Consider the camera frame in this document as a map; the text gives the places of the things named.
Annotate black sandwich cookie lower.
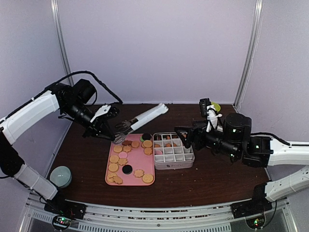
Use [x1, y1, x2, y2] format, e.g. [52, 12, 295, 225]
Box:
[122, 165, 133, 174]

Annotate green plastic bowl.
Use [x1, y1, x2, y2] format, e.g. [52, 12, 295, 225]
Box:
[211, 102, 221, 112]

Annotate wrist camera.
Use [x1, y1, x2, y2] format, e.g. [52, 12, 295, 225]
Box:
[90, 104, 120, 122]
[199, 98, 222, 132]

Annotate pink plastic tray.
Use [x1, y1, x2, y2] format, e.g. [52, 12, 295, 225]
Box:
[105, 134, 155, 186]

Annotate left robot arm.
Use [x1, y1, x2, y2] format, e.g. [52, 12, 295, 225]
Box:
[0, 79, 119, 215]

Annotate black sandwich cookie top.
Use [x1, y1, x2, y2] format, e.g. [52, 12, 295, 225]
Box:
[141, 133, 152, 141]

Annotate brown leaf shaped cookie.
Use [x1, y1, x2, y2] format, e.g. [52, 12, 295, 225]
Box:
[122, 140, 132, 146]

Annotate round tan cookie bottom right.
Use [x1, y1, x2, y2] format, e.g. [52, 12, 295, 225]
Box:
[142, 174, 154, 184]

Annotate metal serving tongs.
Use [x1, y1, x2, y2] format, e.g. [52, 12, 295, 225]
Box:
[113, 103, 169, 145]

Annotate pink round cookie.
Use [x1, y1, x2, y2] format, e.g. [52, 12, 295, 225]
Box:
[155, 150, 163, 155]
[118, 151, 128, 159]

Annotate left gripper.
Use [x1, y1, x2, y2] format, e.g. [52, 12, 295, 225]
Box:
[63, 100, 115, 141]

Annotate black sandwich cookie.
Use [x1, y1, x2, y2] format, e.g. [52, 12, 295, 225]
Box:
[122, 165, 133, 174]
[141, 133, 152, 141]

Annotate flower shaped tan cookie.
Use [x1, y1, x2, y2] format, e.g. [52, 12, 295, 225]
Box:
[134, 169, 144, 178]

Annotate white divided cookie tin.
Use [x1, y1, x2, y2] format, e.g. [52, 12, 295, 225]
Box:
[153, 132, 195, 170]

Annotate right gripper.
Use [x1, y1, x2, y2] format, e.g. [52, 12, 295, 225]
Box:
[173, 120, 240, 160]

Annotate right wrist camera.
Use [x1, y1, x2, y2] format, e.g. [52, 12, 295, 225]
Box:
[199, 98, 222, 132]

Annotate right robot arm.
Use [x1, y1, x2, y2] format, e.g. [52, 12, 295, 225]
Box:
[174, 113, 309, 214]

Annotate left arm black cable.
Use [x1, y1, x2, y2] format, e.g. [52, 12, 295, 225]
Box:
[43, 71, 124, 104]

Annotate chocolate swirl cookie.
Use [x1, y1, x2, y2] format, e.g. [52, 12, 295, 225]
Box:
[155, 135, 162, 141]

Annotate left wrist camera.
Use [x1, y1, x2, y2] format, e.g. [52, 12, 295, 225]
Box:
[90, 104, 120, 122]

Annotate right frame post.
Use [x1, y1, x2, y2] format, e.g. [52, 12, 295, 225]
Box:
[234, 0, 264, 111]

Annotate frame post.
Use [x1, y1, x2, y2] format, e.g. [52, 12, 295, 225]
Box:
[234, 0, 264, 111]
[50, 0, 71, 74]

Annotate round tan cookie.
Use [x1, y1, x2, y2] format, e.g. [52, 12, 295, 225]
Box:
[142, 174, 154, 184]
[142, 140, 153, 148]

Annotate left frame post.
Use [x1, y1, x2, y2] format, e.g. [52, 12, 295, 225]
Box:
[50, 0, 71, 74]

